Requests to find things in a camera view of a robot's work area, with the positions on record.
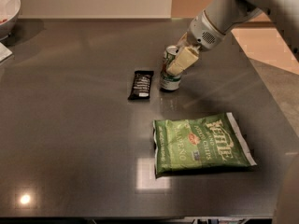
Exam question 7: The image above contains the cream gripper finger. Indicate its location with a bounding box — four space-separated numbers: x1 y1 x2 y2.
177 34 187 47
166 46 199 77

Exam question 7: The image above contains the black rxbar chocolate bar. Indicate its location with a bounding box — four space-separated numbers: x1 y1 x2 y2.
128 70 154 100

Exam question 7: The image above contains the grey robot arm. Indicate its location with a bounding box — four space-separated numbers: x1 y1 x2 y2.
165 0 299 76

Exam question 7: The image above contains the green Kettle chips bag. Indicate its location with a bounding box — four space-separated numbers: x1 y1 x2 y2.
153 112 257 175

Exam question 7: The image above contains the green 7up soda can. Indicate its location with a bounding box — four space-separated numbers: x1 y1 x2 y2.
160 45 181 91

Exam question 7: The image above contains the white paper sheet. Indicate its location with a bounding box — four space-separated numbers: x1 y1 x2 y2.
0 43 12 62

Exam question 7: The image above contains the white bowl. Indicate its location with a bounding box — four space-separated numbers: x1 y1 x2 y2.
0 0 21 40

